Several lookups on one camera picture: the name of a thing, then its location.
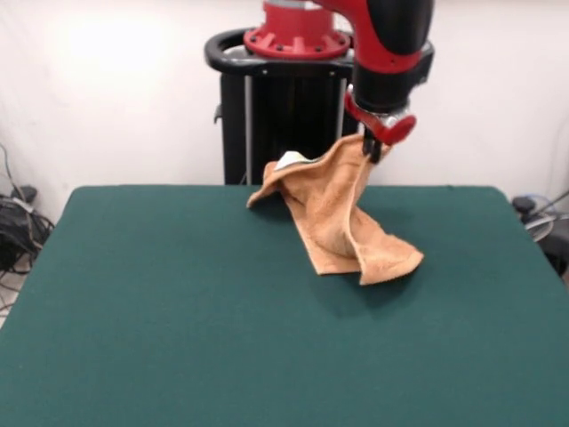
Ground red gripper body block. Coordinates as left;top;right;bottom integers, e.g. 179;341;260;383
344;92;418;146

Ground dark green tablecloth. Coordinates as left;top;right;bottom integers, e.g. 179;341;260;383
0;185;569;427

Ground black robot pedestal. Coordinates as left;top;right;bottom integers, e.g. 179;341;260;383
204;27;370;187

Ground black cable tangle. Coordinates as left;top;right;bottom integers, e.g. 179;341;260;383
0;141;57;312

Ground tan terry towel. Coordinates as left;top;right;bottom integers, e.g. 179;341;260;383
246;133;425;286

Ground grey round base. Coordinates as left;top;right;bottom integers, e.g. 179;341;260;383
526;213;556;244

